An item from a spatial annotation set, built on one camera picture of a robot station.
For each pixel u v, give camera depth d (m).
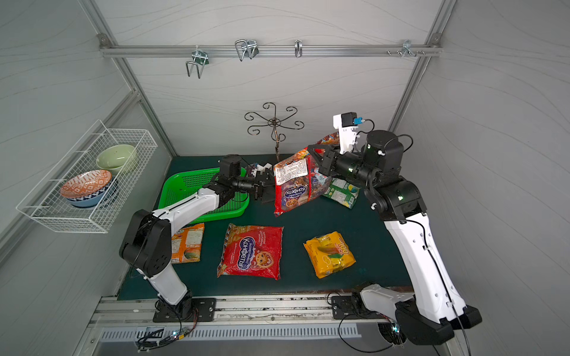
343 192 1.02
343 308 0.73
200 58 0.78
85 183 0.63
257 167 0.80
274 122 0.90
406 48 0.77
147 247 0.48
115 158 0.73
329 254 0.80
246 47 0.76
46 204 0.56
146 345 0.69
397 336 0.71
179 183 0.99
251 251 0.82
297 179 0.63
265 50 0.80
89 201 0.57
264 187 0.70
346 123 0.48
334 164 0.49
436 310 0.36
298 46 0.72
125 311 0.76
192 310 0.72
